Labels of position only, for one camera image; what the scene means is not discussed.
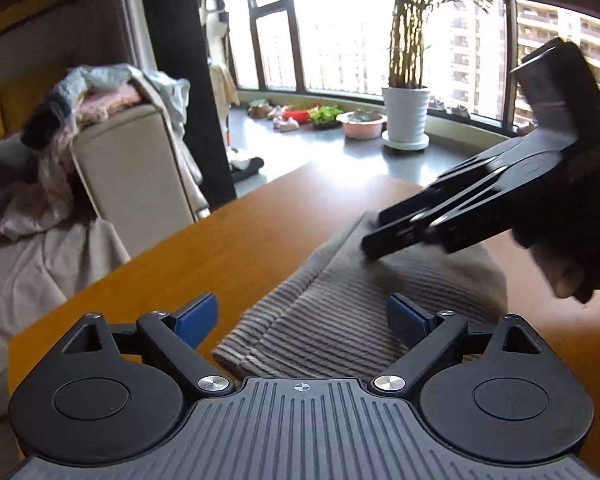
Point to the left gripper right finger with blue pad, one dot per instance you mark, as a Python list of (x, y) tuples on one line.
[(408, 321)]

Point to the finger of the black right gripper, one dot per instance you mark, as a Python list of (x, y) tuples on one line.
[(489, 190), (382, 242)]

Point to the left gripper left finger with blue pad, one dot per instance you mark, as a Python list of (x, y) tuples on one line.
[(196, 320)]

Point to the grey striped knit garment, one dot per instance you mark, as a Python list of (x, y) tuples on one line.
[(328, 319)]

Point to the pile of clothes on armrest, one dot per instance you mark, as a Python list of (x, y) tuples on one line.
[(89, 96)]

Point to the white plant pot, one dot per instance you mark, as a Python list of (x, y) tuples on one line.
[(406, 111)]

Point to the pink basin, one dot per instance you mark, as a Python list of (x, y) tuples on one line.
[(362, 125)]

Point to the green plant tray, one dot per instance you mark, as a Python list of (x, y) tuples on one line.
[(325, 116)]

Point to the beige grey sofa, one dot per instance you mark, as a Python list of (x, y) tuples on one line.
[(140, 194)]

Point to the grey neck pillow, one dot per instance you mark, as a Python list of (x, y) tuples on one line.
[(18, 164)]

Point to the yellow cushion right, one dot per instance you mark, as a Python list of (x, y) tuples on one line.
[(20, 96)]

